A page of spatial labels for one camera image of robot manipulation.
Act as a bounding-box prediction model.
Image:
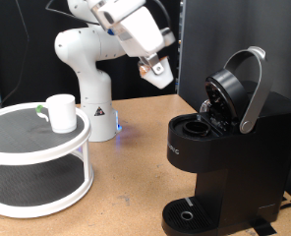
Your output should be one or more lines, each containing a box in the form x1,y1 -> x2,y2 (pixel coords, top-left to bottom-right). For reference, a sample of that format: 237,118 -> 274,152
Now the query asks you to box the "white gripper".
97,0 -> 166,76

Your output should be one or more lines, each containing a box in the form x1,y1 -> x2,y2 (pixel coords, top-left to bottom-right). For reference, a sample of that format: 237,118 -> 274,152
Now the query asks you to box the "black Keurig coffee machine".
161,45 -> 291,236

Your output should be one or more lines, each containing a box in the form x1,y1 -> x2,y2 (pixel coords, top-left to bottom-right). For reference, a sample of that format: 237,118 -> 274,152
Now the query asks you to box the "white mug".
35,93 -> 78,134

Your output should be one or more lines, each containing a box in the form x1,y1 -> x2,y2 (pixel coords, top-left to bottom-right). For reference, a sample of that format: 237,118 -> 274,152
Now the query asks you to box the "white two-tier turntable shelf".
0,101 -> 94,219

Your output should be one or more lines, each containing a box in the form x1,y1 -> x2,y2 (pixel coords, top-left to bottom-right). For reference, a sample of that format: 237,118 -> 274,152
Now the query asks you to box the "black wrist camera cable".
45,0 -> 172,30

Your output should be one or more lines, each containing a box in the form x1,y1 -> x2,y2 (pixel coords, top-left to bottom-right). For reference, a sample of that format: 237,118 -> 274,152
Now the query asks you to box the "aluminium frame post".
176,0 -> 188,96

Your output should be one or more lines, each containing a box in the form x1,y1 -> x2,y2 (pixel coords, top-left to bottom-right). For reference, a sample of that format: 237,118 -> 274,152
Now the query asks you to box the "black hanging cable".
0,0 -> 31,109

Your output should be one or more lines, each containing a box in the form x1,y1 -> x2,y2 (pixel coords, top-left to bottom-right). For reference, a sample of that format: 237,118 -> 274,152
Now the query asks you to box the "black power cord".
278,196 -> 291,210

